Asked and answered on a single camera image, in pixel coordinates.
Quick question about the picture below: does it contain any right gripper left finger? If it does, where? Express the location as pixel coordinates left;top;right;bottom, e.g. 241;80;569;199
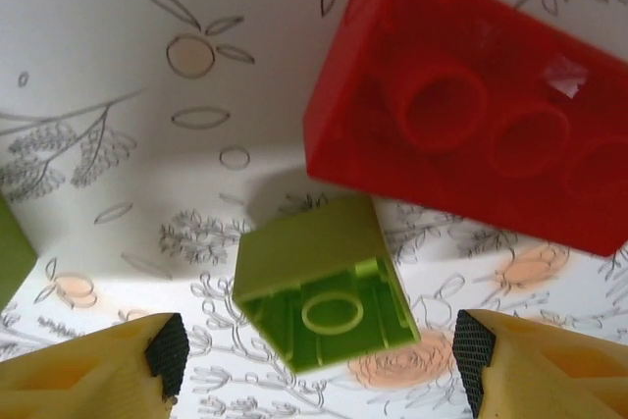
0;312;191;419

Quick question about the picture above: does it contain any floral patterned table cover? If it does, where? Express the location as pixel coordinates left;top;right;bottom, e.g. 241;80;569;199
0;0;628;419

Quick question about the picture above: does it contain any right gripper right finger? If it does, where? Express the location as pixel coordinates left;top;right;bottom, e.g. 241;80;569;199
451;308;628;419

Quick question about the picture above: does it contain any green lego brick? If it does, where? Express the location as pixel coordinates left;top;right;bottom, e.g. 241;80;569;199
232;195;422;375
0;192;39;310

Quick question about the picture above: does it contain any large red lego brick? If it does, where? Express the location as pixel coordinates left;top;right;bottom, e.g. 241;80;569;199
301;0;628;258

